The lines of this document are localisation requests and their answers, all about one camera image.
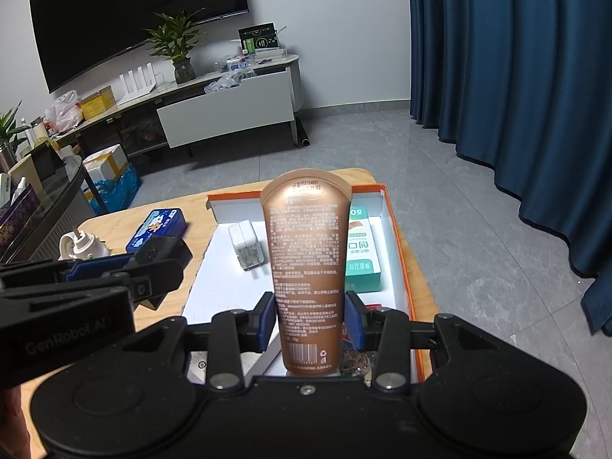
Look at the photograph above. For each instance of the dark blue curtain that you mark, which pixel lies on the dark blue curtain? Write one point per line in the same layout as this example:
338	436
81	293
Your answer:
502	81

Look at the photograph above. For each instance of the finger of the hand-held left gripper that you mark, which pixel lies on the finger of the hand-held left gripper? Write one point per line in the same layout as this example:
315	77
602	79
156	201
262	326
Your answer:
95	268
158	263

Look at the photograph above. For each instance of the black television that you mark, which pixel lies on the black television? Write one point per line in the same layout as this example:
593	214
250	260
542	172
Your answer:
119	14

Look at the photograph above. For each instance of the white bottles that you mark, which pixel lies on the white bottles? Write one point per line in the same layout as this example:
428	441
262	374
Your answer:
34	134

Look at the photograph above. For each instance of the potted green plant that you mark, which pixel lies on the potted green plant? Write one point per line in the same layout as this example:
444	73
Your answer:
174	33

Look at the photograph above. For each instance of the white router with antennas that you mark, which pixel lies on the white router with antennas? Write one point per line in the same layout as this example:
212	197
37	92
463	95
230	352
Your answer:
136	88

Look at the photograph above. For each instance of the small boxes clutter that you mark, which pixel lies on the small boxes clutter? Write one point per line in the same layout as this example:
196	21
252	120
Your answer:
236	62

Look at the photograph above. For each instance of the purple patterned tissue box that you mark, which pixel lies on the purple patterned tissue box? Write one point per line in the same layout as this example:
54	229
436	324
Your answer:
16	215

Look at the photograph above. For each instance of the black and green box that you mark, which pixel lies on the black and green box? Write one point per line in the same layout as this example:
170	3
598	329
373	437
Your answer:
258	38

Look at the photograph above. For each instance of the blue plastic bag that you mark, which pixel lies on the blue plastic bag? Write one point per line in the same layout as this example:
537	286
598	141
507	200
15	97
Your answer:
119	189

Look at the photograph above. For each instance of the white foam box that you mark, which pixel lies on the white foam box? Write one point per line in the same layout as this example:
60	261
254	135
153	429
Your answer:
107	162

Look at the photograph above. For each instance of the blue cartoon tin case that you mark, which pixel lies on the blue cartoon tin case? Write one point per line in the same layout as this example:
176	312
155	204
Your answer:
153	229

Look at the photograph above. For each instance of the white mosquito repellent vaporizer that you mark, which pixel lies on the white mosquito repellent vaporizer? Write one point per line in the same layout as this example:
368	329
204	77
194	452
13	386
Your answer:
88	248

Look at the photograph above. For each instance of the brown bundle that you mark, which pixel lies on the brown bundle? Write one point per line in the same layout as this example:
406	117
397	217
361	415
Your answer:
146	133

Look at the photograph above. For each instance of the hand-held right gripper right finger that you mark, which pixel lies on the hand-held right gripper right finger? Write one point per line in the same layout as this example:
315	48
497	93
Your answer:
354	322

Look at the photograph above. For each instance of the white and black TV cabinet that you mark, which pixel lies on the white and black TV cabinet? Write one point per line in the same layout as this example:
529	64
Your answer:
224	110

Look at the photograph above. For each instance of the black side cabinet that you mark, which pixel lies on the black side cabinet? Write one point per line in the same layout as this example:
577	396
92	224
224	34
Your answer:
48	210

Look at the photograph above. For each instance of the white power adapter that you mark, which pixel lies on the white power adapter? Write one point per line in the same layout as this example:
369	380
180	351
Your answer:
244	244

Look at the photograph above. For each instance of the green bandage box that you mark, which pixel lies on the green bandage box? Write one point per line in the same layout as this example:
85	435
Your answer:
363	258

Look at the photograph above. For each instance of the person's left forearm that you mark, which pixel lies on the person's left forearm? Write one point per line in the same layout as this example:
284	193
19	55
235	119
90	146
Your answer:
9	420

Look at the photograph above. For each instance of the yellow cardboard box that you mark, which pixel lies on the yellow cardboard box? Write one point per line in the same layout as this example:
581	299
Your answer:
98	105

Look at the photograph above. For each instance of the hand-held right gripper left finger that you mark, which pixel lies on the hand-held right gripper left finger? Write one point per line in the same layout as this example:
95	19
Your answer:
267	320

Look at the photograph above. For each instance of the brown cream tube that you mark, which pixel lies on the brown cream tube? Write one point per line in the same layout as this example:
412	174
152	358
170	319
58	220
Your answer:
306	258

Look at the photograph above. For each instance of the red and white plastic bag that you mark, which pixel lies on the red and white plastic bag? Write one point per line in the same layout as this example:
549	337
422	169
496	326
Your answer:
62	114

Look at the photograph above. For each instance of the orange-rimmed white cardboard box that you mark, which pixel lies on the orange-rimmed white cardboard box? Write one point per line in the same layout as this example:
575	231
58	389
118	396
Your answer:
224	296

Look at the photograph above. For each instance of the clear glass jar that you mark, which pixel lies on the clear glass jar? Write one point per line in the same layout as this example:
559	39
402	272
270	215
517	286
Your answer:
356	367

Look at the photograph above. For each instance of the clear crumpled plastic bag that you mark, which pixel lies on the clear crumpled plastic bag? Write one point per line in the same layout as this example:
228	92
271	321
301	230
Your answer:
227	81

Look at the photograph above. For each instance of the leafy green plant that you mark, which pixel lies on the leafy green plant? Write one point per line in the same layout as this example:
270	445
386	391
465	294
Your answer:
9	126

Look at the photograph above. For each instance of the black cylinder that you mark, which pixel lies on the black cylinder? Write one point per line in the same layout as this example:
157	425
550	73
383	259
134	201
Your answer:
304	135

